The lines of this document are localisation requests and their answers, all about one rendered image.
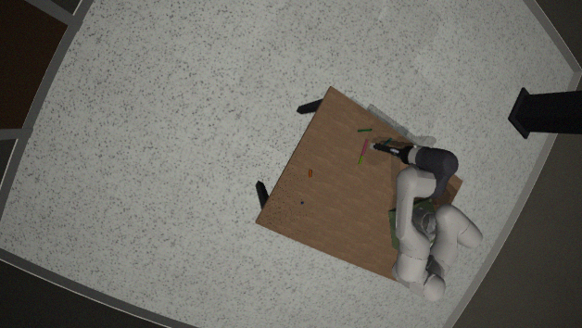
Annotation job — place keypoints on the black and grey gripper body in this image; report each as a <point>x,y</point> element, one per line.
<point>404,154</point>

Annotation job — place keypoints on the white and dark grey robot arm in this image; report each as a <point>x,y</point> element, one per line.
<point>428,175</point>

